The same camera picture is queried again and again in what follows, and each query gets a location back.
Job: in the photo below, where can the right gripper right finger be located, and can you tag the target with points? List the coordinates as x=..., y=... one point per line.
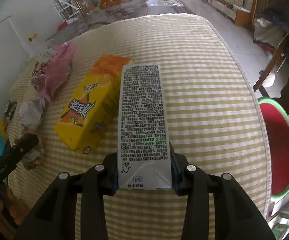
x=236, y=215

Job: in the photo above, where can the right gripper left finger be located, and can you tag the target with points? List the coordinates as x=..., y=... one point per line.
x=54, y=214

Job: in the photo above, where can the brown wrapper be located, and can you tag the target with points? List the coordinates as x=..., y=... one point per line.
x=33, y=158

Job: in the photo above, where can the white paper ball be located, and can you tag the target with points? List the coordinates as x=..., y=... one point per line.
x=30, y=114

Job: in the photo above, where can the blue white milk carton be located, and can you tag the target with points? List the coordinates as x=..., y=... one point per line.
x=143, y=156

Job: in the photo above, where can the yellow iced tea carton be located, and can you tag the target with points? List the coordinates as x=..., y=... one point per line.
x=86, y=116

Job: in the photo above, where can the pink snack bag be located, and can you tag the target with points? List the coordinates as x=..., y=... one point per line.
x=51, y=69

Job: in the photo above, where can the red green trash bin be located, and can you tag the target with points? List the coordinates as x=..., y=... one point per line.
x=277, y=126

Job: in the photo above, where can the black small device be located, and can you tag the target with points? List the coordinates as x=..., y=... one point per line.
x=10, y=109

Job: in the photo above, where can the checkered yellow table cloth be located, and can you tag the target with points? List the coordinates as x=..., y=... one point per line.
x=213, y=116

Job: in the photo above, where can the white desk lamp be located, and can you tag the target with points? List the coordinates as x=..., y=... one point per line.
x=30, y=45

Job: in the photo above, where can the dark wooden chair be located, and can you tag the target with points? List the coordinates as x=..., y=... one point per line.
x=280, y=56

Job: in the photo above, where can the patterned glass dining table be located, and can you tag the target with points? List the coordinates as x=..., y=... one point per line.
x=123, y=11

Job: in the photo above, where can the white book rack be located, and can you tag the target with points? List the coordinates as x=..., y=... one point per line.
x=66, y=10

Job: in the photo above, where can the wooden tv cabinet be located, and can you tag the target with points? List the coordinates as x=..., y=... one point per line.
x=239, y=15

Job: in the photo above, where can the navy blue jacket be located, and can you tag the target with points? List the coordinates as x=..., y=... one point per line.
x=272, y=25

